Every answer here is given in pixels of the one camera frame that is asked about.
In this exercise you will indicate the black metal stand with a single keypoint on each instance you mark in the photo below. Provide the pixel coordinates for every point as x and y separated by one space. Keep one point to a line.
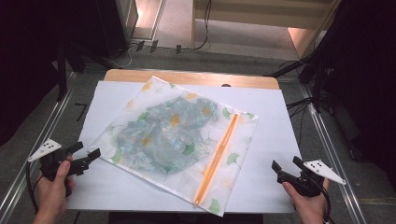
62 71
317 87

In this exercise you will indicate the white paper sheet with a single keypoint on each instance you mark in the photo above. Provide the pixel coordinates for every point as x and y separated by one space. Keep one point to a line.
274 130

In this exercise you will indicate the person's left hand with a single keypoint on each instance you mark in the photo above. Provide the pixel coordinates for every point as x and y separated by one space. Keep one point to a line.
54 196

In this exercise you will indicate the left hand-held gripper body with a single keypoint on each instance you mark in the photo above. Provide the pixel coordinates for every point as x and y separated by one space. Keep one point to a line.
46 148

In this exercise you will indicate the blue floral garment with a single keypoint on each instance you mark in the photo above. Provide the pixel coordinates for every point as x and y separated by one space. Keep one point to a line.
162 137

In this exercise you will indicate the light wooden frame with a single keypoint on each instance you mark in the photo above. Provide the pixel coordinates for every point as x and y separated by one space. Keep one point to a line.
264 17

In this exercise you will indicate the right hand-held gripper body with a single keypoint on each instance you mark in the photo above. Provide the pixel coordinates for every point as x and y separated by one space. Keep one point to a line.
323 171

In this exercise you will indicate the person's right hand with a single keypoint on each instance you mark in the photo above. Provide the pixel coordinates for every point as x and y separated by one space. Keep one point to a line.
309 208

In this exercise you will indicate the aluminium floor rail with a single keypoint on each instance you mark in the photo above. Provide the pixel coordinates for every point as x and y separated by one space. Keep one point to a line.
327 146
37 137

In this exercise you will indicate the dark cabinet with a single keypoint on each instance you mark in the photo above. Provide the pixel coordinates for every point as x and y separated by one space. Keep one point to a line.
121 25

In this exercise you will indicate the floral mesh laundry bag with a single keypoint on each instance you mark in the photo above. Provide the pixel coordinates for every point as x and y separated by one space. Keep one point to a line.
236 146

